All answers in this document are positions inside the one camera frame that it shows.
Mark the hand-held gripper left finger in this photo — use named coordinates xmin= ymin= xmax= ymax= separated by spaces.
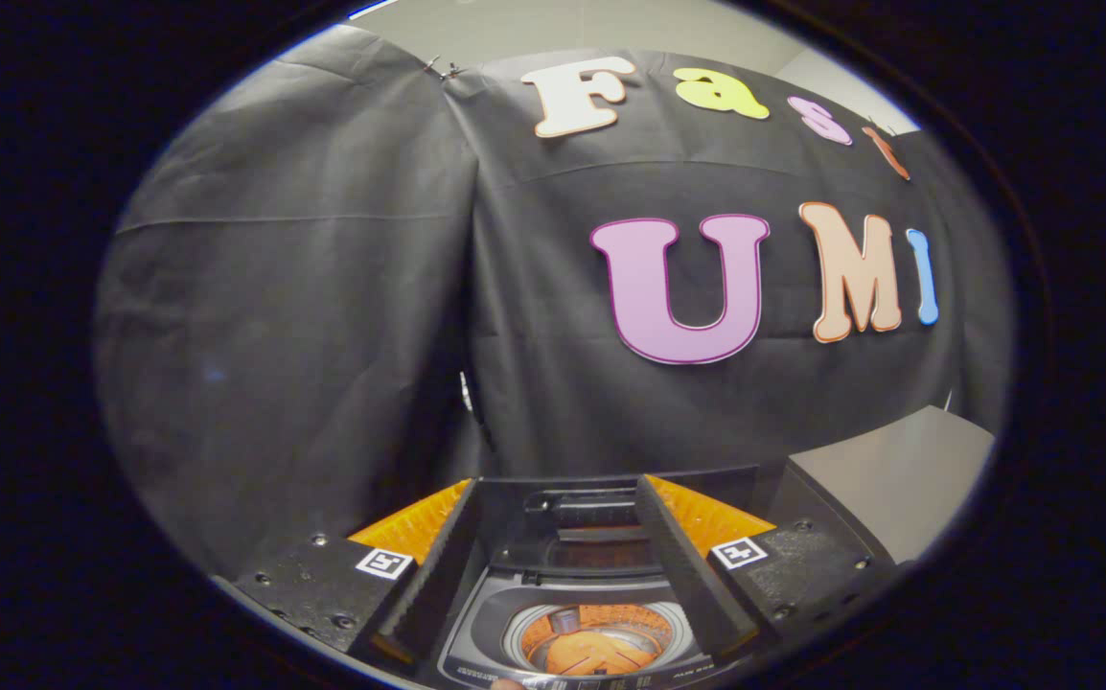
xmin=211 ymin=479 xmax=485 ymax=677

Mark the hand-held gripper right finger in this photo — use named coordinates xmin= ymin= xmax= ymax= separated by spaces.
xmin=634 ymin=473 xmax=899 ymax=664

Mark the small grey washing machine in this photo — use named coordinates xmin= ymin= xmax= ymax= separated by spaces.
xmin=438 ymin=465 xmax=794 ymax=690

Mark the orange shirt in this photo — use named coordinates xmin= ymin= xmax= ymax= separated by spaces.
xmin=519 ymin=604 xmax=674 ymax=677

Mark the grey cabinet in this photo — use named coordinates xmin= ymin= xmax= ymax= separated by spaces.
xmin=788 ymin=405 xmax=997 ymax=566

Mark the black backdrop cloth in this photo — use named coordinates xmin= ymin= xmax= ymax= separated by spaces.
xmin=93 ymin=24 xmax=1014 ymax=576

